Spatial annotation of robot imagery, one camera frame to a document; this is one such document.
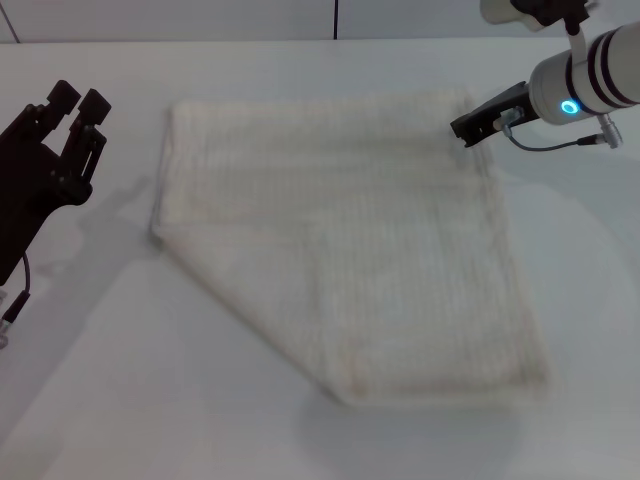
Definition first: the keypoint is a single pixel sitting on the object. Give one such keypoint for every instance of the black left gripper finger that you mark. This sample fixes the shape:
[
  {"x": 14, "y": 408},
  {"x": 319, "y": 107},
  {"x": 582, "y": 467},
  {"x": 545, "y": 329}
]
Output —
[
  {"x": 62, "y": 97},
  {"x": 94, "y": 107}
]

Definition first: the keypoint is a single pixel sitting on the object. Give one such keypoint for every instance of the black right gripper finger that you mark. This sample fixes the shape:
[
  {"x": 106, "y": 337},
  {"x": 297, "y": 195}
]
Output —
[{"x": 464, "y": 127}]

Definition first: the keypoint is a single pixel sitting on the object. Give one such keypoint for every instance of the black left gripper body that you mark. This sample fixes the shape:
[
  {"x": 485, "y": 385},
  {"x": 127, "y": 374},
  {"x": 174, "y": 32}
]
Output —
[{"x": 30, "y": 190}]

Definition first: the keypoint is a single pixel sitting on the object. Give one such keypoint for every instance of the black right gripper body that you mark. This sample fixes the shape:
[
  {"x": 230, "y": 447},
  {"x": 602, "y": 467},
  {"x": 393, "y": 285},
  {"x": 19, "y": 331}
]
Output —
[{"x": 505, "y": 107}]

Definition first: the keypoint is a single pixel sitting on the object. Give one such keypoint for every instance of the white ribbed towel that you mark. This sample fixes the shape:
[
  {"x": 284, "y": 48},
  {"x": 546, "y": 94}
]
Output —
[{"x": 325, "y": 225}]

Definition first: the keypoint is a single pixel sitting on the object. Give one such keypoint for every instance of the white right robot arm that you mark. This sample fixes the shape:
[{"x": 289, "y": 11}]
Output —
[{"x": 555, "y": 85}]

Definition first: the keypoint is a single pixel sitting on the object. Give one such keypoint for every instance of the right wrist camera unit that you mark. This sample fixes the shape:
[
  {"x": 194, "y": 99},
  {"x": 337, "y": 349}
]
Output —
[{"x": 500, "y": 10}]

